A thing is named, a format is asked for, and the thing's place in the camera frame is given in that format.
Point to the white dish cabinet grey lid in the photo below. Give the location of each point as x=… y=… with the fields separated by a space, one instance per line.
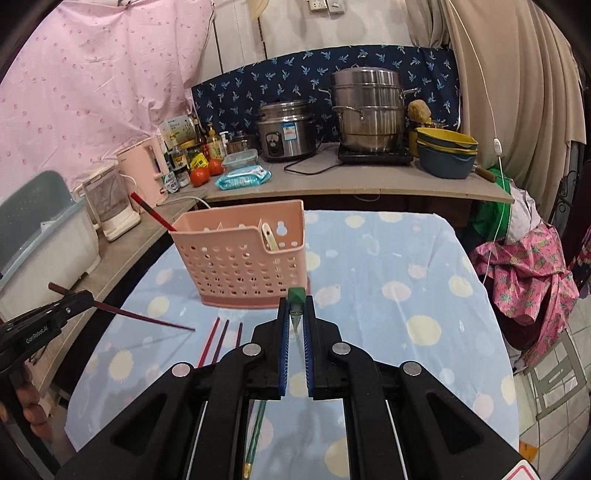
x=46 y=249

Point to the soy sauce bottle yellow label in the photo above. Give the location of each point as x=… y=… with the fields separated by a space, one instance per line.
x=178 y=159

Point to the yellow container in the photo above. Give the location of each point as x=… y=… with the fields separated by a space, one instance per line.
x=412 y=136

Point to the white wall socket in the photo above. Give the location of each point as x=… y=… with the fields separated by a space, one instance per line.
x=317 y=4

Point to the small steel pot glass lid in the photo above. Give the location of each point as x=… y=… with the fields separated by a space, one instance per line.
x=240 y=143

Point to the red dark chopsticks bundle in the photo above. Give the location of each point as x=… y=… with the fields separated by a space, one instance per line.
x=150 y=211

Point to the blue spotted tablecloth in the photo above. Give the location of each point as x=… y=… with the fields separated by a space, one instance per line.
x=392 y=258

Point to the green cloth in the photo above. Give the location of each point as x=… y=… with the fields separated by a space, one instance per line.
x=489 y=217

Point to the white pump bottle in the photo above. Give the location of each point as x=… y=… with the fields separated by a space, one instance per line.
x=225 y=141

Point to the small blue label bottle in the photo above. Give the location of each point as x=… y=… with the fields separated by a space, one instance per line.
x=172 y=183

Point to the dark sauce bottle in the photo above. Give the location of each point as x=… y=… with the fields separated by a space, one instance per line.
x=199 y=134

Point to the cream spoon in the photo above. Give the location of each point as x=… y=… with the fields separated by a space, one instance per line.
x=269 y=235

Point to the white glass kettle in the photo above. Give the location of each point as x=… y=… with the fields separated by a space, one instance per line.
x=111 y=207

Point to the dark red chopstick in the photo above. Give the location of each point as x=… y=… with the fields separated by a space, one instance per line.
x=208 y=344
x=238 y=334
x=138 y=317
x=220 y=341

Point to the pink dotted sheet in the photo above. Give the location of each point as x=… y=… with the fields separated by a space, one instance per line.
x=92 y=69

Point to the yellow snack packet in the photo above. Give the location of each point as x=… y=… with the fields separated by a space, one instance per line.
x=198 y=161

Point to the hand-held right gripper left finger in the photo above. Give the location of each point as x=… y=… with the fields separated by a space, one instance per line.
x=284 y=350

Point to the person's left hand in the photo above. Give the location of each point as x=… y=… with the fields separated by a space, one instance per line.
x=32 y=408

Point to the grey wooden counter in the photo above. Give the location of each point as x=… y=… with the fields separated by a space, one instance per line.
x=369 y=182

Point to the pink pineapple print cloth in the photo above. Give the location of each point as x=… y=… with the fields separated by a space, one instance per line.
x=526 y=277

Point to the blue wet wipes pack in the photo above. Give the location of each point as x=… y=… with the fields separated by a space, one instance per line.
x=251 y=173
x=235 y=183

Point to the pink electric kettle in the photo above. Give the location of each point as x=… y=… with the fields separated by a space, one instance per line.
x=138 y=170

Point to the yellow oil bottle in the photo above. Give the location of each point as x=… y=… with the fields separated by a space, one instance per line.
x=216 y=145

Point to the wooden rolling pin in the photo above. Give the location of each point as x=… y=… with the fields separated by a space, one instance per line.
x=485 y=173

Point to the black induction cooktop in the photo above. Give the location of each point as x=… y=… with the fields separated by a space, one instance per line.
x=374 y=158

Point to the beige hand fan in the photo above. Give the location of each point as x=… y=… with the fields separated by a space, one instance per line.
x=258 y=8

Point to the navy leaf print cloth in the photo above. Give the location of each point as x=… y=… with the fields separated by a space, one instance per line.
x=277 y=78

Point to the small white jar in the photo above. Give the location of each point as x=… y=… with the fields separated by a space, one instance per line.
x=183 y=177

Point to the stacked steel steamer pot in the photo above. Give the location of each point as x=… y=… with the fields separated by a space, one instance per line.
x=369 y=115

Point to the green chopstick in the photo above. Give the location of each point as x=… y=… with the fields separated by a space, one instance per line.
x=256 y=434

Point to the white carton box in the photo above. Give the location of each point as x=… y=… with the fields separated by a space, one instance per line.
x=178 y=129

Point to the red tomato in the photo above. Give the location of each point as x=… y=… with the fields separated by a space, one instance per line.
x=200 y=177
x=215 y=167

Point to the white wall switch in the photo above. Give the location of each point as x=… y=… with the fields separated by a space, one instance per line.
x=336 y=5

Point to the dark chair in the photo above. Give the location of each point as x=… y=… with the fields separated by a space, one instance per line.
x=582 y=221

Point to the white cloth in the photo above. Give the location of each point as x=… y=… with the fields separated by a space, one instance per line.
x=526 y=212

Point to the blue bowl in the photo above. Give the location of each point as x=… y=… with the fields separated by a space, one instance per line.
x=461 y=151
x=445 y=167

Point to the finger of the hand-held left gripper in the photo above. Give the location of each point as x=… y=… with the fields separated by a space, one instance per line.
x=69 y=304

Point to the yellow bowl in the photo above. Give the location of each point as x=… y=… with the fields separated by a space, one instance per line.
x=443 y=137

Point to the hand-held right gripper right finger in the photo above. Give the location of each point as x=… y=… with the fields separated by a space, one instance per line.
x=310 y=355

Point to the brown loofah sponge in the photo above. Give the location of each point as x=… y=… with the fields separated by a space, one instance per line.
x=419 y=110

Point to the beige curtain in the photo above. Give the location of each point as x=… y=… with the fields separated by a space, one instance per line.
x=517 y=92

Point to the dark lidded jar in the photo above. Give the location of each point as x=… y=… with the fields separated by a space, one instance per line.
x=190 y=148

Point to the clear plastic food container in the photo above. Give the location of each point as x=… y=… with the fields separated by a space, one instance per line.
x=240 y=159

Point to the pink perforated utensil basket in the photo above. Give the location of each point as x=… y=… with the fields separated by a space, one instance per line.
x=231 y=267

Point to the steel rice cooker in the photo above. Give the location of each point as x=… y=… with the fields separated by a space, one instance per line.
x=286 y=134

